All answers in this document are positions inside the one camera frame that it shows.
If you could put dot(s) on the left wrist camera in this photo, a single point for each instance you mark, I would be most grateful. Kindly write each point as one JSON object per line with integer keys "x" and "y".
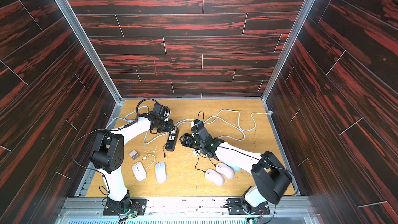
{"x": 161, "y": 111}

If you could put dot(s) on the aluminium frame post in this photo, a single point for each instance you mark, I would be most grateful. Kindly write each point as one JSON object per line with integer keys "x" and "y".
{"x": 81, "y": 35}
{"x": 296, "y": 28}

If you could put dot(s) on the black power strip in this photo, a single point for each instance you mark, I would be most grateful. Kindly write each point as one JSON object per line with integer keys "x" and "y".
{"x": 172, "y": 140}

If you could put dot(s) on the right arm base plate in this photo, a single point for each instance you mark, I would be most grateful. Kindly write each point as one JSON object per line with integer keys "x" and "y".
{"x": 239, "y": 206}

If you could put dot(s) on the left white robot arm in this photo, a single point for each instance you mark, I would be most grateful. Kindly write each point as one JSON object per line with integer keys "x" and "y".
{"x": 107, "y": 153}

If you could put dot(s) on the aluminium frame right post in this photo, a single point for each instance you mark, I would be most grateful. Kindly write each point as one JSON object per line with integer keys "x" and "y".
{"x": 296, "y": 28}

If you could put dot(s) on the white wireless mouse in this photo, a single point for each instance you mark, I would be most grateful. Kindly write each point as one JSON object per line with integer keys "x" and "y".
{"x": 139, "y": 171}

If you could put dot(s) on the pink mouse rear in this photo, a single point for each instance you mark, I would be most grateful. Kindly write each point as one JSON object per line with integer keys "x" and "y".
{"x": 225, "y": 170}

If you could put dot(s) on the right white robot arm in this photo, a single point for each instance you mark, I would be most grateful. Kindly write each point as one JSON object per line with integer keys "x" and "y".
{"x": 270, "y": 176}

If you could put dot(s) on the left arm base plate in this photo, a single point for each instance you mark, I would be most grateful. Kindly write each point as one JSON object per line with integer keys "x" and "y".
{"x": 125, "y": 207}

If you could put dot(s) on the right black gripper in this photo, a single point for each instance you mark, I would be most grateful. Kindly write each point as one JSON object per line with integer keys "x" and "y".
{"x": 189, "y": 140}

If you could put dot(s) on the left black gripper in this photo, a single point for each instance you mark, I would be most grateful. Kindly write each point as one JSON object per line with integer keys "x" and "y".
{"x": 170, "y": 128}

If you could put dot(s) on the aluminium frame left post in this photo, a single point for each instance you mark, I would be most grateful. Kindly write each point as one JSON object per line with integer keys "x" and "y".
{"x": 81, "y": 35}

